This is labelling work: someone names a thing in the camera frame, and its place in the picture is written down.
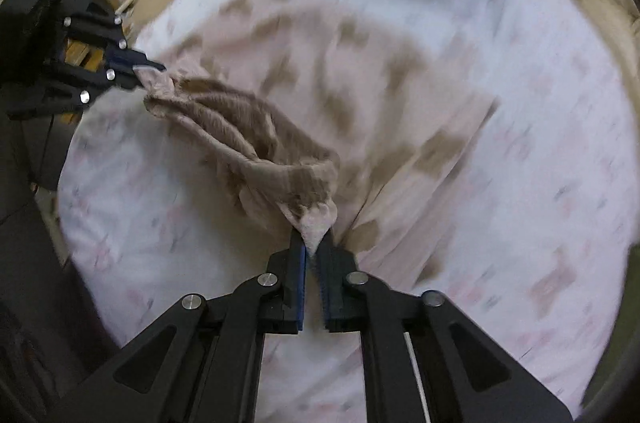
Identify pink pants with brown patches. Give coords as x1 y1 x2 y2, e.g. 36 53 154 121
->
137 0 496 290

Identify white floral bed sheet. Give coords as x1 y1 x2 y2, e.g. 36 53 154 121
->
58 0 639 413

